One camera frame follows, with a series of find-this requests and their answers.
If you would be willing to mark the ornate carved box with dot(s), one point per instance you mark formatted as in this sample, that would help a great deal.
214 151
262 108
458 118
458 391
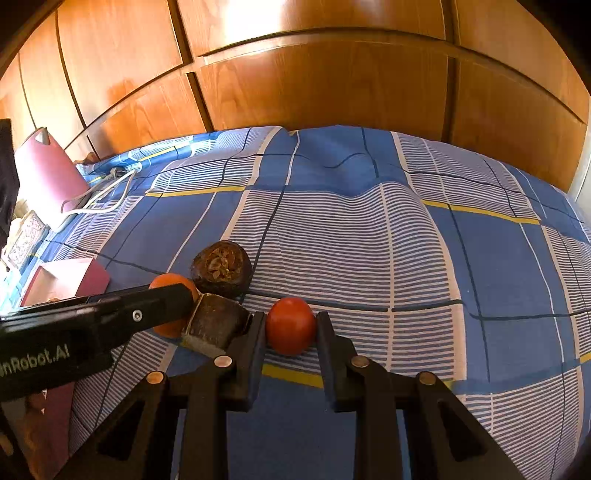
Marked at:
25 240

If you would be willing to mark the red tomato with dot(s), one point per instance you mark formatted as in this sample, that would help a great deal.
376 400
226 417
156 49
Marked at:
291 326

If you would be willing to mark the pink electric kettle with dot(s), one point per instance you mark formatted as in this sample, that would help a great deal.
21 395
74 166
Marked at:
44 173

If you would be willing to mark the pink shallow tray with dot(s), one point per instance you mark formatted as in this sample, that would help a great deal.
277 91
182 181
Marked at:
60 281

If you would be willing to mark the dark brown round fruit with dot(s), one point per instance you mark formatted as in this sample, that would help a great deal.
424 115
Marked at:
221 266

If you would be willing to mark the wooden wardrobe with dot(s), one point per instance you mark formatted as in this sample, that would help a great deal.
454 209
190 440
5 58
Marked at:
295 69

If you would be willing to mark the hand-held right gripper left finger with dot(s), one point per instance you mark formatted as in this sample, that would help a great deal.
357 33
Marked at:
251 350

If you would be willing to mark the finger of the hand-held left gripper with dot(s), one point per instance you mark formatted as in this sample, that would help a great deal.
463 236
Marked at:
157 309

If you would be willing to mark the dark brown cut fruit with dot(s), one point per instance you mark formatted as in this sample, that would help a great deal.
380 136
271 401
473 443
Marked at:
214 325

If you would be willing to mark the person's left hand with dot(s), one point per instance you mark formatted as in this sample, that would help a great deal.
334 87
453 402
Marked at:
39 406

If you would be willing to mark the blue plaid blanket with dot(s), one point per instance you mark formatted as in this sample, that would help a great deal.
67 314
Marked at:
369 240

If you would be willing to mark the orange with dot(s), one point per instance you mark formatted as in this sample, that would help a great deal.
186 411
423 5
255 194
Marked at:
171 282

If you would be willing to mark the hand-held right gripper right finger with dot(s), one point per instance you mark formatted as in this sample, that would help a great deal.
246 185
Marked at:
328 355

